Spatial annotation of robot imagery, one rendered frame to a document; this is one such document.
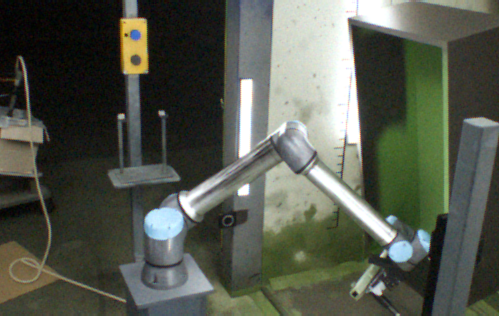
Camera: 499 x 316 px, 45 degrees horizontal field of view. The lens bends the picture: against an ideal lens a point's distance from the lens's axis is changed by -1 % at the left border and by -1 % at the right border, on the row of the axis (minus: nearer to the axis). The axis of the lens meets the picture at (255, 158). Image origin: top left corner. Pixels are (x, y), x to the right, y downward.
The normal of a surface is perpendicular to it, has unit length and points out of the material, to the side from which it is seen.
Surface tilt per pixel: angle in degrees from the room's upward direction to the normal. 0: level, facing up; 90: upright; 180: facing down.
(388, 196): 90
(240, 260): 90
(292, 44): 90
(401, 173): 90
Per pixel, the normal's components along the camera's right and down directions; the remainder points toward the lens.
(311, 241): 0.41, 0.33
